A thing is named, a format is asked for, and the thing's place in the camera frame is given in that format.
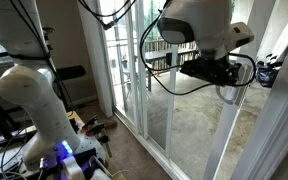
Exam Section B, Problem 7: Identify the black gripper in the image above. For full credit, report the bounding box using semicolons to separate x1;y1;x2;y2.
197;57;243;86

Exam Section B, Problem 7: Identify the white door handle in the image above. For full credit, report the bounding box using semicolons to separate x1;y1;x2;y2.
215;63;253;106

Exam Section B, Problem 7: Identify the white framed sliding glass door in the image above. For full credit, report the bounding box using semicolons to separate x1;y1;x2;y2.
143;0;278;180

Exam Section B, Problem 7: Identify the white door jamb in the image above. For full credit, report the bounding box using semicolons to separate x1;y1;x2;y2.
230;19;288;180

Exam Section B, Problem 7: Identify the white screen door bar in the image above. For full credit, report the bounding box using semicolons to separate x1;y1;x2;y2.
164;43;181;158

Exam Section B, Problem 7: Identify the fixed glass door panel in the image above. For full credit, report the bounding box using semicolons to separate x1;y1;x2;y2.
101;0;150;141

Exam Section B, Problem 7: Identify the white door sill track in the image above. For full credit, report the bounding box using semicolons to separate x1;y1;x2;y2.
113;106;192;180

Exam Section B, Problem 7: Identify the black bag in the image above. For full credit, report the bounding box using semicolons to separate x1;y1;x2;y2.
254;59;283;89

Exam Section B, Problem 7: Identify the wooden deck railing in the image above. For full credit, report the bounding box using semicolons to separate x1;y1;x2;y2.
143;38;202;69

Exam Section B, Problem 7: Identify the dark wooden patio table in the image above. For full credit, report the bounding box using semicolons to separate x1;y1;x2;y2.
143;48;200;93

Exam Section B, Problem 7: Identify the green hedge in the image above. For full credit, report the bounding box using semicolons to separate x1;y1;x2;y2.
143;0;172;42

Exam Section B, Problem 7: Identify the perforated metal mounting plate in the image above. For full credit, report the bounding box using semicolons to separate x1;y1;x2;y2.
0;126;108;180

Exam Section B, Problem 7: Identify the black padded bench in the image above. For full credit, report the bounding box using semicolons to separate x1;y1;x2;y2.
55;64;87;81

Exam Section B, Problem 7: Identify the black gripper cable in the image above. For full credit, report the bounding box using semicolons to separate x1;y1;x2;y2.
139;0;257;97

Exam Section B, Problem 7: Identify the red handled clamp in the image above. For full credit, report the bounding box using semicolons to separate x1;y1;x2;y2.
81;115;99;132
85;123;113;158

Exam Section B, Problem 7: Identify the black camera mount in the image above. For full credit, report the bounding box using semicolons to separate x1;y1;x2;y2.
42;26;56;51

